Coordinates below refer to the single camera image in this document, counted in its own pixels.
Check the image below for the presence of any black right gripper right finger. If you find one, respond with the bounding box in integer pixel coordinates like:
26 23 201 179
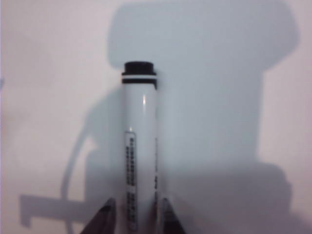
156 197 186 234

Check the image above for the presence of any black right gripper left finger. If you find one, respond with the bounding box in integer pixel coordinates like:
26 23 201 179
82 197 118 234

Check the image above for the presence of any white marker black cap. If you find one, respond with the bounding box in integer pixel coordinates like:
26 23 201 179
121 60 159 234

